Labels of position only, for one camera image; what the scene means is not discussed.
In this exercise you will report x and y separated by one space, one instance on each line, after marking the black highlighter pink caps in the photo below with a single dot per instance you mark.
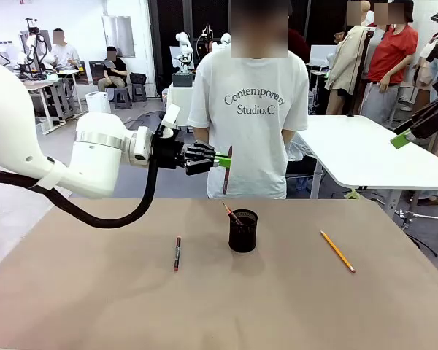
177 255

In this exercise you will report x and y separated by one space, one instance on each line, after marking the pinkish brown pen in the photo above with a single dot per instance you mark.
225 182

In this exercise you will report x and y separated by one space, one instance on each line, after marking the yellow pencil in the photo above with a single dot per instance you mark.
337 251

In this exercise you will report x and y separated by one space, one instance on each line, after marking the seated person white shirt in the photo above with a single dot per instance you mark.
64 54

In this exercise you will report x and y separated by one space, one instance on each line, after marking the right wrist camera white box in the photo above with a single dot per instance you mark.
427 51

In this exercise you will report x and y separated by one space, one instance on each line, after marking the robot with black gripper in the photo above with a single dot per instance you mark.
207 36

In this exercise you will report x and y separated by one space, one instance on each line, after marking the white table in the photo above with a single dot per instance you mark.
350 153

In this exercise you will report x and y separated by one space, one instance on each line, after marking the black bag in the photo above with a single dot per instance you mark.
138 78

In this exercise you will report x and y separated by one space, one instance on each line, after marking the clear plastic bag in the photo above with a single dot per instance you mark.
299 151

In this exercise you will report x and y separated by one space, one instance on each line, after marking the black equipment box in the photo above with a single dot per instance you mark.
182 79

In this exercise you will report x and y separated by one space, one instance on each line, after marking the red-brown pencil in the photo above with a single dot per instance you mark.
229 211

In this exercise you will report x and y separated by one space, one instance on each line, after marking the grey stool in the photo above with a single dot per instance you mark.
122 96
139 93

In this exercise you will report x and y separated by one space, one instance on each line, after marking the dark red garment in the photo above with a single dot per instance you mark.
297 45

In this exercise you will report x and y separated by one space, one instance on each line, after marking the white air purifier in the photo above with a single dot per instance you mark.
98 104

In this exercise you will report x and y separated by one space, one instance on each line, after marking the seated person black shirt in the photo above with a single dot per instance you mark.
117 67

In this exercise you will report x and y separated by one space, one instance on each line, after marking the black mesh pen holder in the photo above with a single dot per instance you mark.
242 237

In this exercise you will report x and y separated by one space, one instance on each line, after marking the table with cream cloth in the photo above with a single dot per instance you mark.
183 96

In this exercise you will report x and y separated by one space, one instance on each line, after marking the white desk grey legs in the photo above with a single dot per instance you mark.
44 84

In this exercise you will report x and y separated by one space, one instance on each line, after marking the grey metal stand base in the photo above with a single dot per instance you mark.
423 216

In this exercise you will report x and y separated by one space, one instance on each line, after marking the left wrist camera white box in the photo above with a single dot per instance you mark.
171 116

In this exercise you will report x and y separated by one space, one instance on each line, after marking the person in white t-shirt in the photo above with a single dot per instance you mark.
248 156

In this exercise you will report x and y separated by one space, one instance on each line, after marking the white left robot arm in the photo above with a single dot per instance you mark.
95 156

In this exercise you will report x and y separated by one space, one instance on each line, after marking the white board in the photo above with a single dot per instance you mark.
319 54

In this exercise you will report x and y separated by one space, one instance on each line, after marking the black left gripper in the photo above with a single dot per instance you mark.
168 153

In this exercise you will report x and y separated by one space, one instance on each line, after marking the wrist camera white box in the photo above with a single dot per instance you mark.
171 116
427 51

